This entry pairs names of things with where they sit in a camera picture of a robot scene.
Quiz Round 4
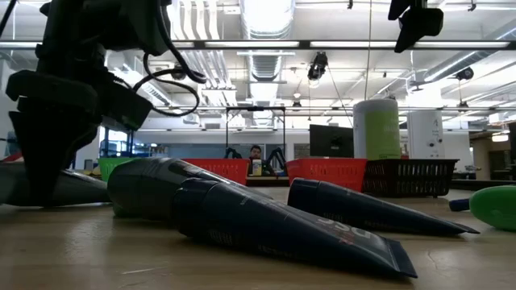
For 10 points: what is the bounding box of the person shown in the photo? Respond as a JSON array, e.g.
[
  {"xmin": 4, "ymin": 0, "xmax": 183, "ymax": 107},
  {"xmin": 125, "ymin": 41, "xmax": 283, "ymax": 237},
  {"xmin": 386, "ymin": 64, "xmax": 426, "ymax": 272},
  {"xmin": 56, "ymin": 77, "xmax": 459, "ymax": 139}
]
[{"xmin": 246, "ymin": 144, "xmax": 279, "ymax": 177}]

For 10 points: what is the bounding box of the dark blue toiletry tube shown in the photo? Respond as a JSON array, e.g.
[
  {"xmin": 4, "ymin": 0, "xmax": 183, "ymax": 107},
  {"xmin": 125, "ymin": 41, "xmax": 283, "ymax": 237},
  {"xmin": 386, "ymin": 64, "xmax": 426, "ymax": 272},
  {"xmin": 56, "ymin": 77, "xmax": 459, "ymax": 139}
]
[
  {"xmin": 286, "ymin": 177, "xmax": 481, "ymax": 237},
  {"xmin": 173, "ymin": 176, "xmax": 418, "ymax": 280}
]

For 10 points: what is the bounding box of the gray toiletry bottle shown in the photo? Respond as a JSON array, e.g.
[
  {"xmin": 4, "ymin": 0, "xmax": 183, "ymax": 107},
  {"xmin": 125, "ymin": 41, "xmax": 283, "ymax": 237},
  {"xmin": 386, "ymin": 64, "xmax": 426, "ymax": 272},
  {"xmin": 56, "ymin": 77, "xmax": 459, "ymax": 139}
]
[
  {"xmin": 0, "ymin": 160, "xmax": 110, "ymax": 207},
  {"xmin": 106, "ymin": 156, "xmax": 279, "ymax": 226}
]

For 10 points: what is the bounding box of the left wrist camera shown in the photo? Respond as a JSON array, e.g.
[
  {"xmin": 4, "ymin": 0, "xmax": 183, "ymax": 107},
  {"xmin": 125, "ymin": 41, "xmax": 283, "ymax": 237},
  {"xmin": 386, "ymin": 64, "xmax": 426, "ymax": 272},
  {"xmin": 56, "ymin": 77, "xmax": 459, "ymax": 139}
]
[{"xmin": 100, "ymin": 80, "xmax": 155, "ymax": 131}]

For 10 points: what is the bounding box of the green plastic toiletry case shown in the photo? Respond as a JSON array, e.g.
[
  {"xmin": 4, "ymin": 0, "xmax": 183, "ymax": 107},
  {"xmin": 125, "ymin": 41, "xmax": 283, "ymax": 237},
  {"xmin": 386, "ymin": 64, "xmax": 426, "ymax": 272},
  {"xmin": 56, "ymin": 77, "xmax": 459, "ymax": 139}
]
[{"xmin": 469, "ymin": 184, "xmax": 516, "ymax": 233}]

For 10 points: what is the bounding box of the black overhead camera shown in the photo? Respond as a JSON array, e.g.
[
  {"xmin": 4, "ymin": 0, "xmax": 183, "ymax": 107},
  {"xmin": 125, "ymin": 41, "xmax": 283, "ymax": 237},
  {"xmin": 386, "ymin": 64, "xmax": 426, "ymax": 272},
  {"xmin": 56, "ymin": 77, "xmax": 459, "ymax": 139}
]
[{"xmin": 387, "ymin": 0, "xmax": 444, "ymax": 54}]

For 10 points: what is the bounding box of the green plastic basket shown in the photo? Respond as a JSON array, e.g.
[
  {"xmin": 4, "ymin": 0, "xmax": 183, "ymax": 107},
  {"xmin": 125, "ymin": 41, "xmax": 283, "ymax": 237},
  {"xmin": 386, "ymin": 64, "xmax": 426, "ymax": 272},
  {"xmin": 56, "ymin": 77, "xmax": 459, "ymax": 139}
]
[{"xmin": 98, "ymin": 156, "xmax": 138, "ymax": 183}]

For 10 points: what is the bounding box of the red plastic basket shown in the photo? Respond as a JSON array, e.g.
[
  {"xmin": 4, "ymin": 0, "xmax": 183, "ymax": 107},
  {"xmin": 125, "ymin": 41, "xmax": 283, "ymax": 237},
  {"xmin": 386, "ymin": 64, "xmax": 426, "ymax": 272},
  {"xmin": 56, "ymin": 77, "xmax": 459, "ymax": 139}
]
[
  {"xmin": 285, "ymin": 157, "xmax": 368, "ymax": 193},
  {"xmin": 183, "ymin": 157, "xmax": 251, "ymax": 186}
]

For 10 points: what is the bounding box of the black background frame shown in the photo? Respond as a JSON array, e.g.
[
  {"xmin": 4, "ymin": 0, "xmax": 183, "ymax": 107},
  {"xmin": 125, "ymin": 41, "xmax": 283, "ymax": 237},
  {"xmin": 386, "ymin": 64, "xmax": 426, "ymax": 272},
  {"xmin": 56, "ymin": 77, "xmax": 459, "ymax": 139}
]
[{"xmin": 224, "ymin": 106, "xmax": 287, "ymax": 160}]

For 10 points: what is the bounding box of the black background monitor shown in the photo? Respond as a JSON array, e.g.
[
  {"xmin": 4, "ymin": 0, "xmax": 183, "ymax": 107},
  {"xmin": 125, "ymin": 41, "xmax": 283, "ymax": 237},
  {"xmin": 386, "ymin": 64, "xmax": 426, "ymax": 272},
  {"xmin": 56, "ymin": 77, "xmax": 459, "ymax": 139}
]
[{"xmin": 309, "ymin": 123, "xmax": 355, "ymax": 159}]

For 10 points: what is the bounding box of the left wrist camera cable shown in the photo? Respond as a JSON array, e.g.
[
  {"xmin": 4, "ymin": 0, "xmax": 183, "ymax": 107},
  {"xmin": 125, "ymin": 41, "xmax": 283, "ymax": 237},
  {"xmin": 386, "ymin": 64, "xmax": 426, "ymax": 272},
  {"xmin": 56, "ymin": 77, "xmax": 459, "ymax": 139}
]
[{"xmin": 131, "ymin": 0, "xmax": 209, "ymax": 118}]

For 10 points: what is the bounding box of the black hanging ceiling camera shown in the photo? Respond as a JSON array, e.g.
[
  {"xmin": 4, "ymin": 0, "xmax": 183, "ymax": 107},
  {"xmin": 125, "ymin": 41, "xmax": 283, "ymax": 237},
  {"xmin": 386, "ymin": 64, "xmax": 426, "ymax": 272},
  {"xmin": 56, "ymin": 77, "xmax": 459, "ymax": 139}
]
[{"xmin": 306, "ymin": 51, "xmax": 330, "ymax": 81}]

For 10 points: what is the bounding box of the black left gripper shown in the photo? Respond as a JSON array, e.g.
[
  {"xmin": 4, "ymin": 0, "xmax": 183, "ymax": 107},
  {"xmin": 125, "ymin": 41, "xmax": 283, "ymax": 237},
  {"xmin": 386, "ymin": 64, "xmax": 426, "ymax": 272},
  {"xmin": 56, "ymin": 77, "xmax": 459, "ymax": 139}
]
[{"xmin": 6, "ymin": 43, "xmax": 108, "ymax": 206}]

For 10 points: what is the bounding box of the black plastic basket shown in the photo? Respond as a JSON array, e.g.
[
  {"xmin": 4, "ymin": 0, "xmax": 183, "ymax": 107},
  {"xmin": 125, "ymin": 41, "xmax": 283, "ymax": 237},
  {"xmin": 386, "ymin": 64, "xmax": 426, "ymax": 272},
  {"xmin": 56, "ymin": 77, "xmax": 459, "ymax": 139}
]
[{"xmin": 362, "ymin": 158, "xmax": 460, "ymax": 199}]

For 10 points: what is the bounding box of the white green wipes canister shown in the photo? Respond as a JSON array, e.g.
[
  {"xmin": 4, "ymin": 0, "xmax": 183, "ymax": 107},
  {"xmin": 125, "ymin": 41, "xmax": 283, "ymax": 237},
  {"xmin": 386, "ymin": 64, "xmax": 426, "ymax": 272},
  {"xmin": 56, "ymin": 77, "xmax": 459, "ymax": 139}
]
[{"xmin": 352, "ymin": 98, "xmax": 402, "ymax": 161}]

